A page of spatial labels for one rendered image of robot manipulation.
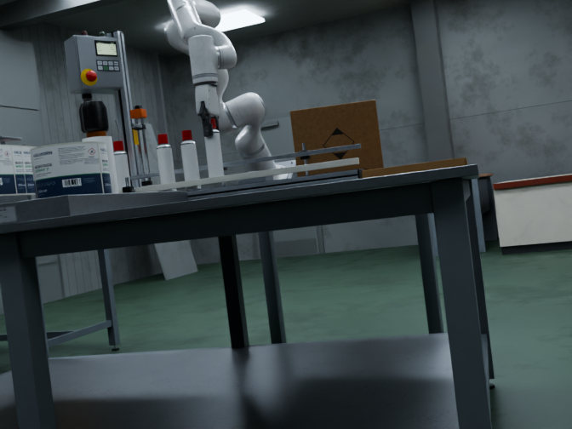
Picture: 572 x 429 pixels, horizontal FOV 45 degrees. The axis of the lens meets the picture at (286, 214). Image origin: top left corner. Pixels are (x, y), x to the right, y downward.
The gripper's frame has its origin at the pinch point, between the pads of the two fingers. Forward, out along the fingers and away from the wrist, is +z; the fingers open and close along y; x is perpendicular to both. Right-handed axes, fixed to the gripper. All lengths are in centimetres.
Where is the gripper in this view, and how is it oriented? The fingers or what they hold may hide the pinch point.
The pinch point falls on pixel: (211, 131)
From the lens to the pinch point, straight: 234.4
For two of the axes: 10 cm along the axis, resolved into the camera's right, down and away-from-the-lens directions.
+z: 1.2, 9.9, 0.1
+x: 9.6, -1.1, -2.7
